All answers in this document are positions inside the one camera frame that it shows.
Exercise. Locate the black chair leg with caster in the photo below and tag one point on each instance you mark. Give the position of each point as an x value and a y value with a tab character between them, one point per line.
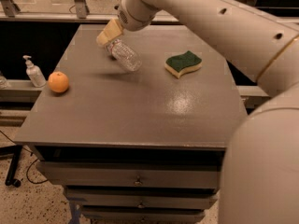
14	153

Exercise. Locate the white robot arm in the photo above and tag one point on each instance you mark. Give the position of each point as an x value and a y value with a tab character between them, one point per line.
260	171

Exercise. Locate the metal railing frame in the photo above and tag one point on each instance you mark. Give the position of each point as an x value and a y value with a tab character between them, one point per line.
100	10

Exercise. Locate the clear plastic water bottle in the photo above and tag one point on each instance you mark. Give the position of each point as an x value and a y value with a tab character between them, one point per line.
125	55

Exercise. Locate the white pump dispenser bottle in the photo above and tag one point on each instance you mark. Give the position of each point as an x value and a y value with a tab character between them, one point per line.
34	72

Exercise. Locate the grey drawer cabinet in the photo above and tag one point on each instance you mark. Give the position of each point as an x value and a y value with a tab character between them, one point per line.
142	147

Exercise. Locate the green and yellow sponge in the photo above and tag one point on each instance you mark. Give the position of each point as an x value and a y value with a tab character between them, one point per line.
182	64

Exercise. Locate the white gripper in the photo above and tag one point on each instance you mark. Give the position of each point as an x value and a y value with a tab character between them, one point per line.
133	18

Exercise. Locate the orange fruit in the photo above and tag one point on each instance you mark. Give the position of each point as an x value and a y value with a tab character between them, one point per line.
58	82

